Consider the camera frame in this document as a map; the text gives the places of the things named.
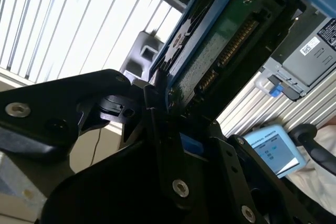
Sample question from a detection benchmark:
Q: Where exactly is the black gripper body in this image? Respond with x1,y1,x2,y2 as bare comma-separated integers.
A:
39,140,237,224

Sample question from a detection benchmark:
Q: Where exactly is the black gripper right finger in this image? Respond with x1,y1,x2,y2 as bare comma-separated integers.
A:
209,121,319,224

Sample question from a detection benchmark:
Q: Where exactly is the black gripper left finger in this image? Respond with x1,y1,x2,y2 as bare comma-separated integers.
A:
0,68,196,211

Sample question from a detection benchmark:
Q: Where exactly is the hard disk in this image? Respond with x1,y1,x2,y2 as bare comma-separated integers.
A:
148,0,336,161

